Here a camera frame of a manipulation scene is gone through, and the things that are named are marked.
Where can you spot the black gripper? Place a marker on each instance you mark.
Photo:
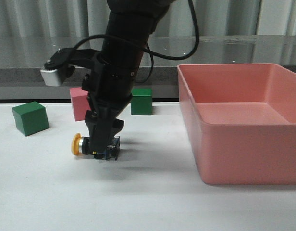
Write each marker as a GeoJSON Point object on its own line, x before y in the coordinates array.
{"type": "Point", "coordinates": [109, 92]}

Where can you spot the yellow push button switch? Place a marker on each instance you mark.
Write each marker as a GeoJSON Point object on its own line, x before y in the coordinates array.
{"type": "Point", "coordinates": [80, 145]}

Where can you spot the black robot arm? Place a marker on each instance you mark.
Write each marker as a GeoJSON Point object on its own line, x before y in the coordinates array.
{"type": "Point", "coordinates": [130, 24]}

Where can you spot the pink cube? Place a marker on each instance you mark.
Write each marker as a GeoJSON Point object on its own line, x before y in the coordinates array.
{"type": "Point", "coordinates": [79, 102]}

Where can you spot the green cube middle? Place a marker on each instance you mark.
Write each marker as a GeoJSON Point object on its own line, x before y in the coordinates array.
{"type": "Point", "coordinates": [141, 103]}

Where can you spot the green cube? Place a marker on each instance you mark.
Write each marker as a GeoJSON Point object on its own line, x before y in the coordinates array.
{"type": "Point", "coordinates": [141, 103]}
{"type": "Point", "coordinates": [30, 118]}

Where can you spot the green cube far left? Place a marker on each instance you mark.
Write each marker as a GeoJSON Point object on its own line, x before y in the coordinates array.
{"type": "Point", "coordinates": [30, 118]}

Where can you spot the grey stone ledge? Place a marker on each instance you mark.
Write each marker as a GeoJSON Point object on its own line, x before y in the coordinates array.
{"type": "Point", "coordinates": [22, 58]}

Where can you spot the grey curtain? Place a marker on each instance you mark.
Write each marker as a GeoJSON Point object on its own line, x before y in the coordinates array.
{"type": "Point", "coordinates": [80, 18]}

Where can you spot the pink plastic bin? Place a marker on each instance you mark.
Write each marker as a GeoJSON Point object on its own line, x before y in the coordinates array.
{"type": "Point", "coordinates": [241, 121]}

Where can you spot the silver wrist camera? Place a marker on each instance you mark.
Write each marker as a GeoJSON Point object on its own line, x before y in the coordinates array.
{"type": "Point", "coordinates": [56, 70]}

